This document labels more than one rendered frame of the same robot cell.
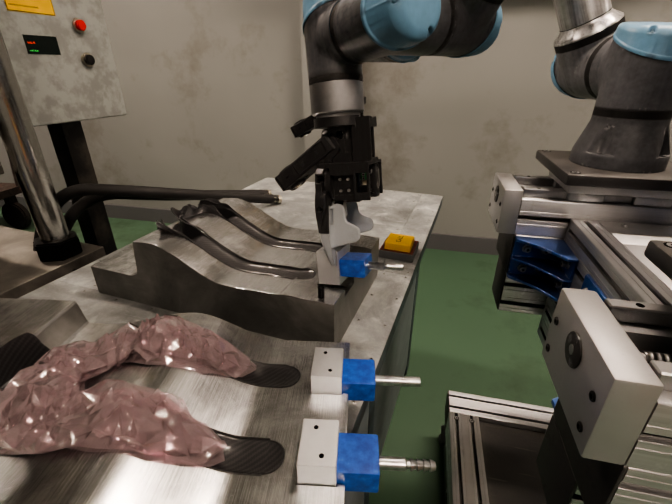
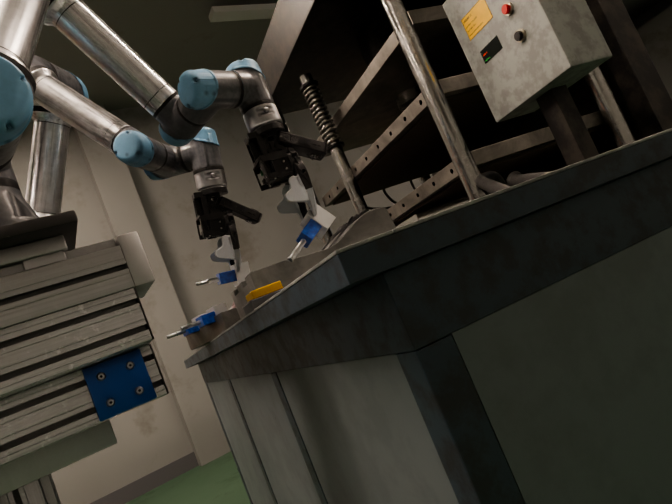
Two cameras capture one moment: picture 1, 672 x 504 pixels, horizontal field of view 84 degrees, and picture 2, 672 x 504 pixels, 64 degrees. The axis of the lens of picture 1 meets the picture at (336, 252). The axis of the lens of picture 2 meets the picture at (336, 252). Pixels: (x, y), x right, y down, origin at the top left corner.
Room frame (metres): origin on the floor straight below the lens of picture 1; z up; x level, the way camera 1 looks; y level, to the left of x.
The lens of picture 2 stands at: (1.64, -0.75, 0.74)
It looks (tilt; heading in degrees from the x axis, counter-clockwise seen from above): 6 degrees up; 136
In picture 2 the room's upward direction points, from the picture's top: 23 degrees counter-clockwise
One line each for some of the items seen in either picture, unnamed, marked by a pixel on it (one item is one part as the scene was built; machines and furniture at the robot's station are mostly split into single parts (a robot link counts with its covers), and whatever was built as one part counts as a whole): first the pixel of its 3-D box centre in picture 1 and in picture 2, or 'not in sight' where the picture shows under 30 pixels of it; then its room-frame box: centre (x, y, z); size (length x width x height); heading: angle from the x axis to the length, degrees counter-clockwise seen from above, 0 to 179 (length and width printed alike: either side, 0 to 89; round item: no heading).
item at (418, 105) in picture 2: not in sight; (437, 137); (0.44, 1.27, 1.27); 1.10 x 0.74 x 0.05; 159
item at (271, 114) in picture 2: not in sight; (264, 121); (0.84, -0.01, 1.17); 0.08 x 0.08 x 0.05
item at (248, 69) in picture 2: not in sight; (248, 89); (0.84, -0.01, 1.25); 0.09 x 0.08 x 0.11; 91
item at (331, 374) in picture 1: (366, 379); (203, 321); (0.35, -0.04, 0.86); 0.13 x 0.05 x 0.05; 87
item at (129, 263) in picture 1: (239, 254); (333, 259); (0.67, 0.19, 0.87); 0.50 x 0.26 x 0.14; 69
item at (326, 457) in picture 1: (367, 462); (188, 329); (0.24, -0.03, 0.86); 0.13 x 0.05 x 0.05; 87
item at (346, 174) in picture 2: not in sight; (361, 210); (0.14, 0.97, 1.10); 0.05 x 0.05 x 1.30
